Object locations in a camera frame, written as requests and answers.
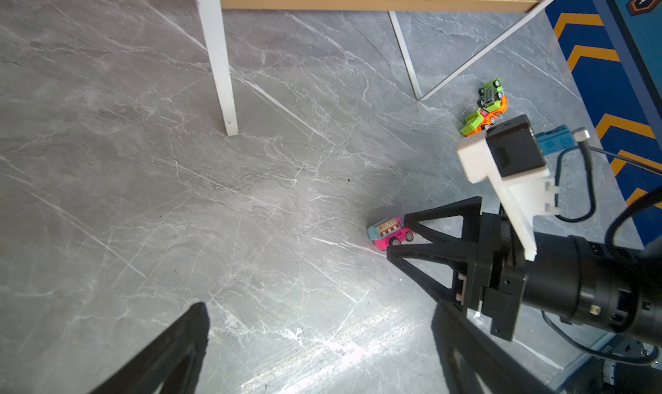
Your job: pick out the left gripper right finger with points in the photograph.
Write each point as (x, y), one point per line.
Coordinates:
(472, 362)

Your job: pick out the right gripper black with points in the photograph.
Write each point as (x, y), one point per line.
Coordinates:
(485, 272)

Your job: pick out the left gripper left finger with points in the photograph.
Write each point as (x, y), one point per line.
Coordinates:
(171, 363)

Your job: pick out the pink grey toy truck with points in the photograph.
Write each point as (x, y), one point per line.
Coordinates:
(390, 232)

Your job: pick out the green orange toy truck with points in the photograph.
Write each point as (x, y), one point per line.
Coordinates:
(482, 119)

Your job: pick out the green toy car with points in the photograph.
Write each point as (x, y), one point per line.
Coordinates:
(491, 95)

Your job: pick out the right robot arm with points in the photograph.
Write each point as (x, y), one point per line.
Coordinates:
(602, 285)

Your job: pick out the yellow wooden two-tier shelf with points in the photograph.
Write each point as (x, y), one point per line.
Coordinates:
(375, 21)

